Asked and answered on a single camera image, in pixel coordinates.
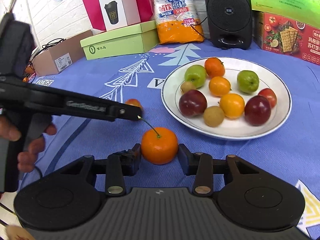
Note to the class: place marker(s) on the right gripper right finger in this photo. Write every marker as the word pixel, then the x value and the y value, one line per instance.
pixel 198 164

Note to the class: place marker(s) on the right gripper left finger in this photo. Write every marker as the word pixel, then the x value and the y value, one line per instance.
pixel 119 165

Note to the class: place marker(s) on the orange with stem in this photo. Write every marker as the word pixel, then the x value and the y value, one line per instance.
pixel 159 145

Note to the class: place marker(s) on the dark red plum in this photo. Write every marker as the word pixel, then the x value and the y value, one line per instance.
pixel 192 103
pixel 257 110

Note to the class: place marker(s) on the yellow orange tangerine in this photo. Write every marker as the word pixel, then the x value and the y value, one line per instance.
pixel 233 105
pixel 219 86

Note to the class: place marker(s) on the small brown kiwi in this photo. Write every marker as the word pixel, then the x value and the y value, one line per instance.
pixel 187 86

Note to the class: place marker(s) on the green apple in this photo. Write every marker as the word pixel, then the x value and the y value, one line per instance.
pixel 247 81
pixel 196 74

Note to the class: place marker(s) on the small red apple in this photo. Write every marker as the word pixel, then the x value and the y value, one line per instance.
pixel 269 95

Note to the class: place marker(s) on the person's left hand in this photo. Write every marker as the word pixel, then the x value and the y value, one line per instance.
pixel 26 159

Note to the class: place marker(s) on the brown cardboard box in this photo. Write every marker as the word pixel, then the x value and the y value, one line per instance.
pixel 54 60

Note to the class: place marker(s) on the red yellow plum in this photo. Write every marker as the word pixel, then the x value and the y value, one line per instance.
pixel 134 102

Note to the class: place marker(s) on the white ceramic plate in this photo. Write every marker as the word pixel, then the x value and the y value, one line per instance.
pixel 230 129

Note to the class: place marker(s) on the blue patterned tablecloth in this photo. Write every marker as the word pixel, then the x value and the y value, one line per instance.
pixel 290 153

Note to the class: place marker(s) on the green shoe box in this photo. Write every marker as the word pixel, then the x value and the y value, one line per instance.
pixel 134 39

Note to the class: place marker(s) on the white cup box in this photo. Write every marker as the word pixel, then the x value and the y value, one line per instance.
pixel 119 13

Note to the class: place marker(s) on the orange paper cup package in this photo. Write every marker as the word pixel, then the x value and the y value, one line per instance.
pixel 177 21

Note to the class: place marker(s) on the red cracker box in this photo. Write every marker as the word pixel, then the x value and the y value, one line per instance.
pixel 286 36

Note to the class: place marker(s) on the black speaker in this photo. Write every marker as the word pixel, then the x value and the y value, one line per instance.
pixel 230 23

